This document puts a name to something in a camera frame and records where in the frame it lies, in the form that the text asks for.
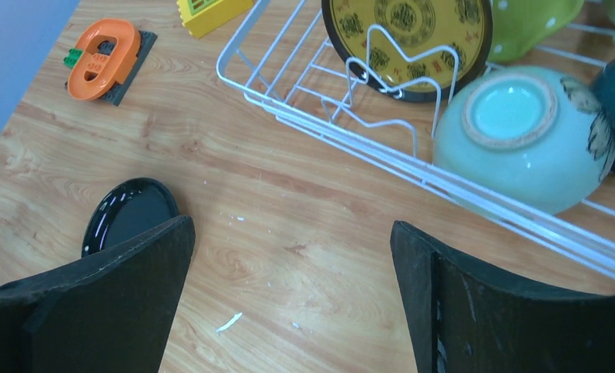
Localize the yellow patterned black-rimmed plate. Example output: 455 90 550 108
321 0 493 103

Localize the orange toy on grey base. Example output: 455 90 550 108
63 18 158 106

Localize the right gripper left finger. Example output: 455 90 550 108
0 215 196 372

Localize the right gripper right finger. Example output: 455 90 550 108
391 221 615 372

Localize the yellow toy brick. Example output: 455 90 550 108
176 0 255 39

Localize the black plate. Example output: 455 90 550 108
81 177 179 257

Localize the light teal bowl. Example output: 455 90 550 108
433 65 615 214

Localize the green dotted plate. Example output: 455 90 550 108
488 0 585 64

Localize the white wire dish rack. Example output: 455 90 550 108
216 1 615 281

